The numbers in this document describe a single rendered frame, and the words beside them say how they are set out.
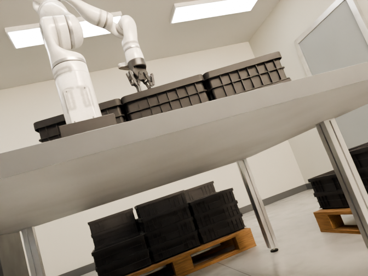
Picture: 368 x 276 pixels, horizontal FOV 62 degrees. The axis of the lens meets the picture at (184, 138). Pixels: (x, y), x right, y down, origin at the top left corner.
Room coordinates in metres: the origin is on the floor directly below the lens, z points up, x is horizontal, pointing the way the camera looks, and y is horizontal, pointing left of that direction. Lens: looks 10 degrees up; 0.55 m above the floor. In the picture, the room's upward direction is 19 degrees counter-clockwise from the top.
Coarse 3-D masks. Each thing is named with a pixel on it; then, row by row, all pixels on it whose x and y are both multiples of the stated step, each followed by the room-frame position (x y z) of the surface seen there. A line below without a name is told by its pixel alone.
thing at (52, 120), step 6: (102, 102) 0.98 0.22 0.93; (108, 102) 0.98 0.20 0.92; (114, 102) 0.98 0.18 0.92; (120, 102) 1.00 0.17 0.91; (102, 108) 0.98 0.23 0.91; (60, 114) 0.96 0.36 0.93; (126, 114) 1.12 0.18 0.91; (42, 120) 0.96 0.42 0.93; (48, 120) 0.96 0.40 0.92; (54, 120) 0.96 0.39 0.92; (60, 120) 0.96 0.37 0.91; (36, 126) 0.96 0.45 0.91; (42, 126) 0.96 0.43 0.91
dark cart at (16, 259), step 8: (16, 232) 2.61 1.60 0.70; (0, 240) 2.20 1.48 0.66; (8, 240) 2.37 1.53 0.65; (16, 240) 2.57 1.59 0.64; (0, 248) 2.17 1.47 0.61; (8, 248) 2.33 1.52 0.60; (16, 248) 2.52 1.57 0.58; (0, 256) 2.14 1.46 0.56; (8, 256) 2.30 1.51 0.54; (16, 256) 2.48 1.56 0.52; (24, 256) 2.68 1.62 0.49; (0, 264) 2.13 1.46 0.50; (8, 264) 2.26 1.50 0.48; (16, 264) 2.44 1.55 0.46; (24, 264) 2.63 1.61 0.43; (0, 272) 2.12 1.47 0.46; (8, 272) 2.23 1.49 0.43; (16, 272) 2.40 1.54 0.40; (24, 272) 2.58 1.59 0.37
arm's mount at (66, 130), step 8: (88, 120) 0.72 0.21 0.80; (96, 120) 0.73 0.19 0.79; (104, 120) 0.73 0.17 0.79; (112, 120) 0.74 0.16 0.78; (64, 128) 0.71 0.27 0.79; (72, 128) 0.71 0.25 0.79; (80, 128) 0.72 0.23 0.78; (88, 128) 0.72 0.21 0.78; (96, 128) 0.73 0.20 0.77; (64, 136) 0.71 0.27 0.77
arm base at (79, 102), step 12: (72, 60) 0.74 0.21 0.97; (60, 72) 0.73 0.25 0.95; (72, 72) 0.73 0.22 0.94; (84, 72) 0.76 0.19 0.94; (60, 84) 0.74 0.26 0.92; (72, 84) 0.73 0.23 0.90; (84, 84) 0.75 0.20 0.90; (60, 96) 0.75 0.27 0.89; (72, 96) 0.73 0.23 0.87; (84, 96) 0.74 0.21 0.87; (72, 108) 0.73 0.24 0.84; (84, 108) 0.73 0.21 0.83; (96, 108) 0.76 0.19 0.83; (72, 120) 0.72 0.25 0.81
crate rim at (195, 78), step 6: (186, 78) 1.01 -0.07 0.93; (192, 78) 1.02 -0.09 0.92; (198, 78) 1.02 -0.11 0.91; (168, 84) 1.01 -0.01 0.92; (174, 84) 1.01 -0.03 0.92; (180, 84) 1.01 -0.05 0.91; (186, 84) 1.01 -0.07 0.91; (144, 90) 1.00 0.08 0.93; (150, 90) 1.00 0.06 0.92; (156, 90) 1.00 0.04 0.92; (162, 90) 1.00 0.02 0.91; (126, 96) 0.99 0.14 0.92; (132, 96) 0.99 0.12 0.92; (138, 96) 0.99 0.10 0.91; (144, 96) 1.00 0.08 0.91
